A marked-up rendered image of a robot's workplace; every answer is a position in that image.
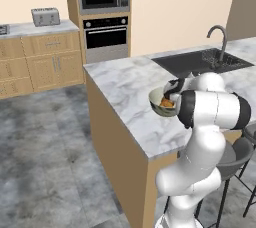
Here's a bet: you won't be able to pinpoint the grey small appliance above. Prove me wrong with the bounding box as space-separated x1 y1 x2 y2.
0 24 11 36

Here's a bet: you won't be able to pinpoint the grey-green bowl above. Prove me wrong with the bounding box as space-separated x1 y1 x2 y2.
148 86 180 118

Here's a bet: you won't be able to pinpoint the grey bar stool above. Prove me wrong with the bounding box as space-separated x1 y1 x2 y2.
194 136 256 228
242 122 256 219

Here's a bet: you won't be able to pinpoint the wooden base cupboards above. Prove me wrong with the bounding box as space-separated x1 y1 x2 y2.
0 30 85 100

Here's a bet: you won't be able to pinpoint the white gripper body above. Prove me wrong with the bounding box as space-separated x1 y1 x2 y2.
163 84 183 104

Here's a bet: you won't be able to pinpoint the tall wooden appliance cabinet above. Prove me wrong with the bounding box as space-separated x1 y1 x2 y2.
65 0 133 67

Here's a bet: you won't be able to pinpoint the black steel oven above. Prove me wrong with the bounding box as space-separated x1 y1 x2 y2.
82 15 130 64

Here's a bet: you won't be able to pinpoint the wooden kitchen island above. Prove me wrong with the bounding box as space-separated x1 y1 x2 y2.
83 70 179 228

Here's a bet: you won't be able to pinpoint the orange toasted bread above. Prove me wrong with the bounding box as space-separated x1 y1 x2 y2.
159 97 176 109

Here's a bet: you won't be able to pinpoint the silver toaster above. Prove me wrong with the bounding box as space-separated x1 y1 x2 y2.
30 7 62 28

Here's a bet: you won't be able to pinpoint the black sink basin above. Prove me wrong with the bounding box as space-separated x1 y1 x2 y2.
151 47 255 79

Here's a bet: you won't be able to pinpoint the grey curved tap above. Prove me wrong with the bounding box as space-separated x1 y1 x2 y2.
206 24 230 64

